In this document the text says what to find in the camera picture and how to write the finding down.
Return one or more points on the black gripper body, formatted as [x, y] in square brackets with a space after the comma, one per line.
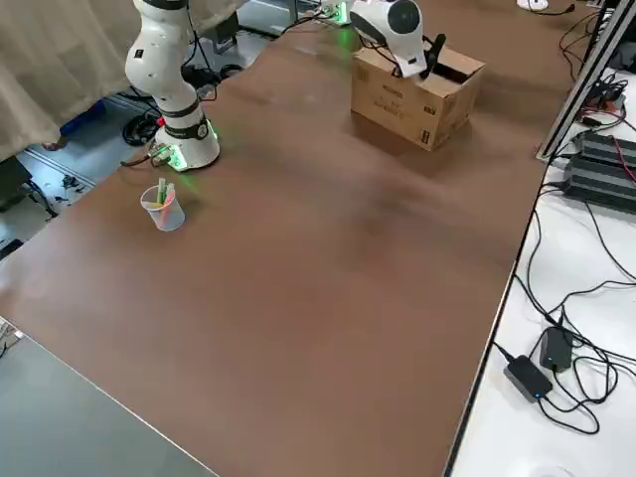
[426, 64]

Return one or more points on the brown cardboard box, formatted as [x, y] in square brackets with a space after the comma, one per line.
[397, 109]

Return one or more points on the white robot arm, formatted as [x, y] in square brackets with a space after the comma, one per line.
[382, 25]
[159, 64]

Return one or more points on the black box on floor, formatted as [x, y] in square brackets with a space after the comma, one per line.
[14, 184]

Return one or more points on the white desk lamp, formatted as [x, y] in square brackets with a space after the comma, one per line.
[532, 4]

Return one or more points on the pink highlighter pen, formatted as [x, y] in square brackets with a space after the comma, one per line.
[170, 191]

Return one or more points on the green highlighter pen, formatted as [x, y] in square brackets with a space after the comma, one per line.
[162, 191]

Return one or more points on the clear plastic cup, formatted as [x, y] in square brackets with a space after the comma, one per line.
[166, 218]

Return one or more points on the black power adapter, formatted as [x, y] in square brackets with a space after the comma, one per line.
[556, 350]
[527, 377]

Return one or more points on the aluminium frame post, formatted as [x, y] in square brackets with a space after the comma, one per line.
[576, 94]

